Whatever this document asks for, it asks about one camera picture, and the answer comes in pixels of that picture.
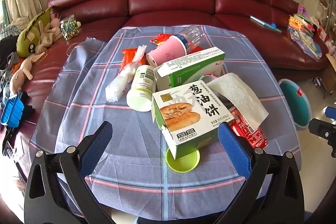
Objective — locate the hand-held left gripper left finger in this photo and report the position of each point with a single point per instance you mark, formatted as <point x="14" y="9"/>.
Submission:
<point x="97" y="146"/>

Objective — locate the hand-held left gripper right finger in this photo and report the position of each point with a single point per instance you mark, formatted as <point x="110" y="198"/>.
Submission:
<point x="231" y="150"/>

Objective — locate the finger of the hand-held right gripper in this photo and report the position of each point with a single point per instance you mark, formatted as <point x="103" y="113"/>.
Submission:
<point x="324" y="134"/>
<point x="330" y="111"/>

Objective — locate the teal trash bin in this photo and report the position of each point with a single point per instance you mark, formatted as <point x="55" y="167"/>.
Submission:
<point x="294" y="106"/>

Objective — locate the white pancake picture box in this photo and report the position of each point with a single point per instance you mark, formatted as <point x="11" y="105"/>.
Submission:
<point x="183" y="119"/>

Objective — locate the silver tin can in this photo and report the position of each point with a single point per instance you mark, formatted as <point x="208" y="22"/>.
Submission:
<point x="208" y="78"/>

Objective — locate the green white medicine box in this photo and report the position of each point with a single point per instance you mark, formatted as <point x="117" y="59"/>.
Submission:
<point x="189" y="64"/>

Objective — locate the pink paper cup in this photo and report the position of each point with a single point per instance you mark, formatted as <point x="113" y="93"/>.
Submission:
<point x="168" y="50"/>

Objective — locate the clear plastic bottle blue label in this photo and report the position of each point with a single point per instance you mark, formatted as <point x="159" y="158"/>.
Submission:
<point x="193" y="34"/>

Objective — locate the red snack packet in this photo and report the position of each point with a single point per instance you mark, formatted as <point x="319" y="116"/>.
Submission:
<point x="249" y="134"/>

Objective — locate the colourful ball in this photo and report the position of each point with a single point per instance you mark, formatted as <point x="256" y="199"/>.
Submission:
<point x="317" y="82"/>

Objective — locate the plaid grey tablecloth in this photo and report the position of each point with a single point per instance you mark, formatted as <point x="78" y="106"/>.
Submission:
<point x="126" y="129"/>

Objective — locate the wooden cabinet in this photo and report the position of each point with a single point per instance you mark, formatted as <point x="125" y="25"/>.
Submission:
<point x="329" y="74"/>

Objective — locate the green plastic lid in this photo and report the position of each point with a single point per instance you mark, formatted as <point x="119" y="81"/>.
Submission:
<point x="183" y="164"/>

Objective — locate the white paper towel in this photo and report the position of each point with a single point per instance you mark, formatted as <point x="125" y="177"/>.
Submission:
<point x="236" y="92"/>

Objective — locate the white plastic wrapper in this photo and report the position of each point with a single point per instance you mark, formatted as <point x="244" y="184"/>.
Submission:
<point x="118" y="85"/>

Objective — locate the white bottle green label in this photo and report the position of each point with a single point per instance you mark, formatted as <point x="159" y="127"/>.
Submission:
<point x="141" y="87"/>

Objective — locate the stack of colourful papers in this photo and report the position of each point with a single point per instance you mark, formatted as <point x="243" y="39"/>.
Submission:
<point x="307" y="35"/>

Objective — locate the blue plastic basket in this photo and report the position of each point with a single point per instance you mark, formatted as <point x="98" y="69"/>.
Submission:
<point x="11" y="111"/>

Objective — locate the orange snack packet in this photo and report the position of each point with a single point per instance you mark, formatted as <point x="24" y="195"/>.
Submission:
<point x="127" y="56"/>

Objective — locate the small blue toy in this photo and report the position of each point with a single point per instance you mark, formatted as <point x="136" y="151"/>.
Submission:
<point x="274" y="26"/>

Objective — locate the beige rabbit plush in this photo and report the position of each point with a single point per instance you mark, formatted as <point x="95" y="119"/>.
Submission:
<point x="50" y="37"/>
<point x="22" y="71"/>

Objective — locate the red plastic packet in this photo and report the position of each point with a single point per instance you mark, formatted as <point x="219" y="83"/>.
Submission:
<point x="195" y="49"/>

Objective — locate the teal book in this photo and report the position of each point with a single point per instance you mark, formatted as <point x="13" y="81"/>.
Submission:
<point x="262" y="22"/>

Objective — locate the bag of colourful candies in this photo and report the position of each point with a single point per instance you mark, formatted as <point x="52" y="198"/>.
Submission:
<point x="69" y="28"/>

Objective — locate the red patterned wrapper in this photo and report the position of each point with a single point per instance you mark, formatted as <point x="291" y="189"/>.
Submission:
<point x="161" y="39"/>

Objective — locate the green plush toy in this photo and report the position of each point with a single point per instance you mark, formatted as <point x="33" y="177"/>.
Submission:
<point x="26" y="40"/>

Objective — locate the pile of clothes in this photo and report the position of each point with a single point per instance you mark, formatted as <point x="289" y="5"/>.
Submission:
<point x="6" y="48"/>

